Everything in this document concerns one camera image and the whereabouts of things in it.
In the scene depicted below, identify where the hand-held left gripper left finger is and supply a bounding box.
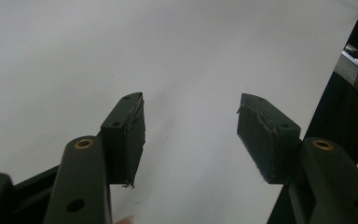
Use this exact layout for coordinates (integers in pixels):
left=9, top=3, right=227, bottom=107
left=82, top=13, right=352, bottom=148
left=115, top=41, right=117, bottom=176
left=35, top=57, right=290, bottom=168
left=100, top=91, right=146, bottom=189

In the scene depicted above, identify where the light grey table mat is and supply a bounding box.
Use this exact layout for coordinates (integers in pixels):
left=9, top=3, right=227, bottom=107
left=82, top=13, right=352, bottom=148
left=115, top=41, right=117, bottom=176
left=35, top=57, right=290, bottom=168
left=0, top=0, right=358, bottom=224

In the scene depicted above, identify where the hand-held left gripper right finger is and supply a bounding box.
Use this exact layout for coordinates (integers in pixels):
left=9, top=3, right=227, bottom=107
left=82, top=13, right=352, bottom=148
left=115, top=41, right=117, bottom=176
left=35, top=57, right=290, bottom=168
left=236, top=92, right=302, bottom=185

